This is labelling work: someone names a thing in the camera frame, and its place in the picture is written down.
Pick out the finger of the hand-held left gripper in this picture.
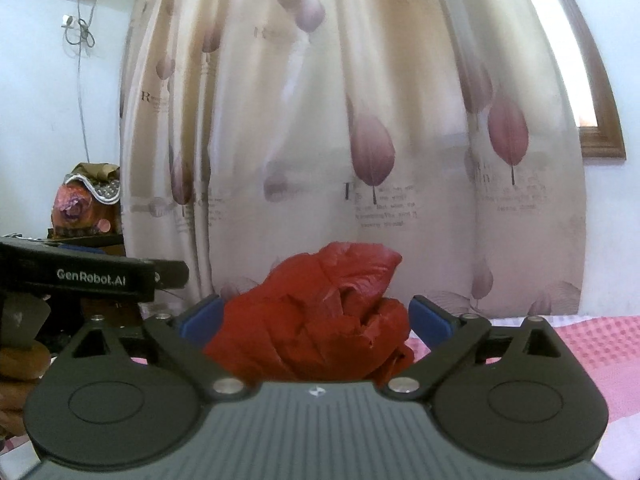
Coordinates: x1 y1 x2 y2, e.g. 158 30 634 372
151 258 190 291

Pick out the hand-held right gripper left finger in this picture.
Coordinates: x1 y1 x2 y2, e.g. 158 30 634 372
69 295 247 404

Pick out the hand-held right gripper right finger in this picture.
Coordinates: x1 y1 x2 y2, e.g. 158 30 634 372
382 296 569 404

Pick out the red puffer jacket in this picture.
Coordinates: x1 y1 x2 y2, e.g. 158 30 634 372
202 241 416 386

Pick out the person's left hand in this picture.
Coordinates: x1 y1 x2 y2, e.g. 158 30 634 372
0 342 53 433

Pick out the floral cloth bundle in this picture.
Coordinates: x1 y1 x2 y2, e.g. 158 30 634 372
47 161 124 242

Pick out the pink checked bed sheet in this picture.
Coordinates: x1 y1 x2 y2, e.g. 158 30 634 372
402 313 640 466

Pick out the beige leaf print curtain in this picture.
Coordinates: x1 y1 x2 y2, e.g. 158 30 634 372
119 0 589 319

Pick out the white power cable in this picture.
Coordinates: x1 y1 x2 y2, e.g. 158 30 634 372
60 0 99 166

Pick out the wooden window frame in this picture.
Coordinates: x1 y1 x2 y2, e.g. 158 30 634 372
545 0 627 162

